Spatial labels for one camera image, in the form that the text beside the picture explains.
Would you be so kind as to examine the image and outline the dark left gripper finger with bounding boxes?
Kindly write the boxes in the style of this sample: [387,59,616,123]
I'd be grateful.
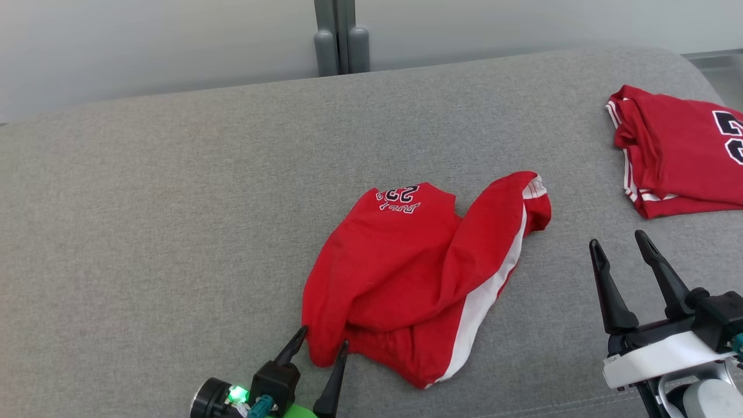
[313,340,350,418]
[274,326,308,366]

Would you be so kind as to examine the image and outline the teal left camera cable plug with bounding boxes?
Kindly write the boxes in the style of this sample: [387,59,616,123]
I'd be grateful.
[247,395,275,418]

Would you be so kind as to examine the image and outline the grey fabric sofa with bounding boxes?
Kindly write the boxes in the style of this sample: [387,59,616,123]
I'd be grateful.
[0,46,743,418]

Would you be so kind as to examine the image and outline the grey partition post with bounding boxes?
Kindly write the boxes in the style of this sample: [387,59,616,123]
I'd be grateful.
[313,0,370,77]

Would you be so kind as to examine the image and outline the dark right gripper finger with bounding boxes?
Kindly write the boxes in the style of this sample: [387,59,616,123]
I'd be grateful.
[634,230,694,319]
[589,239,639,334]

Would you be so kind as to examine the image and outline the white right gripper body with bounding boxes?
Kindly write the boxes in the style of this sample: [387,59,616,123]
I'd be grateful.
[603,318,735,390]

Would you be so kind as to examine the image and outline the red white bulls shorts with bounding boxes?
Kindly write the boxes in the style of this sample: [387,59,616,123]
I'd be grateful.
[302,171,552,390]

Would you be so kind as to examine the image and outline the black round left gripper motor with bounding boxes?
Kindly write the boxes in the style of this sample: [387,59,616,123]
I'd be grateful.
[190,377,250,418]

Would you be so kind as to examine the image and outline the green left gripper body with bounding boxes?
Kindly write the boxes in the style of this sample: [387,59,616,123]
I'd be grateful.
[273,403,319,418]

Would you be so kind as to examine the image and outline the red white jersey shirt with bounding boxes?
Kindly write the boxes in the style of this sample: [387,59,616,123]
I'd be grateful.
[605,85,743,220]

